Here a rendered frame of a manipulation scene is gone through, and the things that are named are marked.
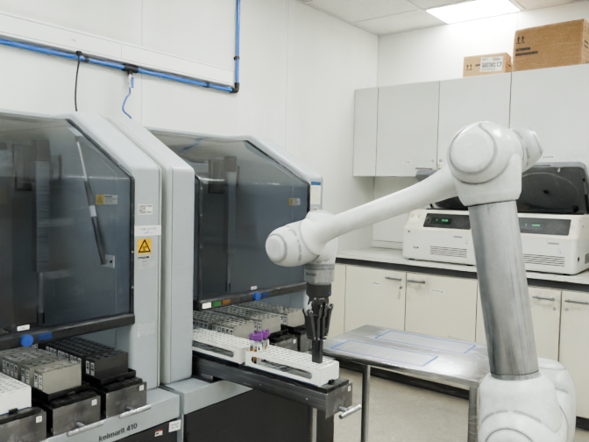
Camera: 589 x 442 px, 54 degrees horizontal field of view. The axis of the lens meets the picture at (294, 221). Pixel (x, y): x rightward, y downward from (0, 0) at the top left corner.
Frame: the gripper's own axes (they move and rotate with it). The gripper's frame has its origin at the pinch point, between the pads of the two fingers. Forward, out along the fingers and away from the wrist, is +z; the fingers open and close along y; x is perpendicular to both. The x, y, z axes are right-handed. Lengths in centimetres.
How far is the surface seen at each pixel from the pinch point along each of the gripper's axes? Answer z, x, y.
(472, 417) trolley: 19, 37, -29
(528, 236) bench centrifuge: -22, -9, -230
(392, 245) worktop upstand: -4, -136, -291
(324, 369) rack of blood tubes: 4.0, 4.8, 2.8
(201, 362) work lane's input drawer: 11.0, -43.1, 6.6
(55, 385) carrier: 6, -44, 57
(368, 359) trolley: 8.0, 1.7, -26.7
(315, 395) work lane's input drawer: 10.6, 4.8, 6.7
